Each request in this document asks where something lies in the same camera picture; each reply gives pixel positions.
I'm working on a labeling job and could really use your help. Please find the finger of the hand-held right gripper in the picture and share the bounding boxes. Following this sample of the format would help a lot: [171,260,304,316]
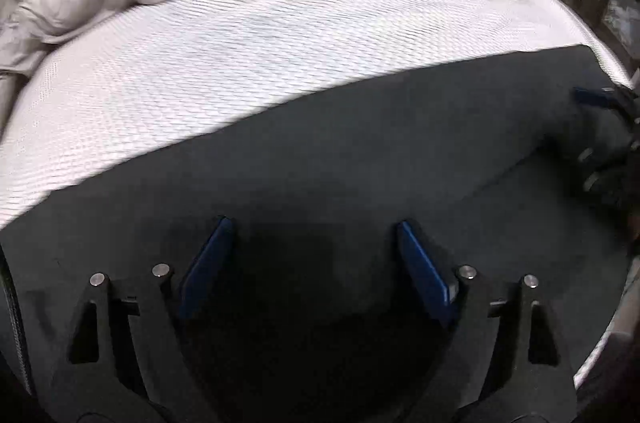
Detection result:
[572,86,640,126]
[575,144,640,216]

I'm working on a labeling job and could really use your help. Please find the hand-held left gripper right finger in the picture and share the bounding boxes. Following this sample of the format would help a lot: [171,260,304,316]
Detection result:
[396,220,577,423]

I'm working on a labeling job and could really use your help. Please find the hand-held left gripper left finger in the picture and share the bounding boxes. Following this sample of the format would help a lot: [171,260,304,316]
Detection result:
[50,216,237,423]

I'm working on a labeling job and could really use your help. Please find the black pants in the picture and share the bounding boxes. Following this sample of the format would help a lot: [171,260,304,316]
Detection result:
[0,44,633,423]

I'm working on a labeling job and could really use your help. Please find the white honeycomb bed mattress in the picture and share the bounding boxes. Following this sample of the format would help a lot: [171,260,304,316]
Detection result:
[0,0,636,389]

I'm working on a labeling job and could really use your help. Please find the black cable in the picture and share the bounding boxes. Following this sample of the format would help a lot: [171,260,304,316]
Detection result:
[0,245,28,391]

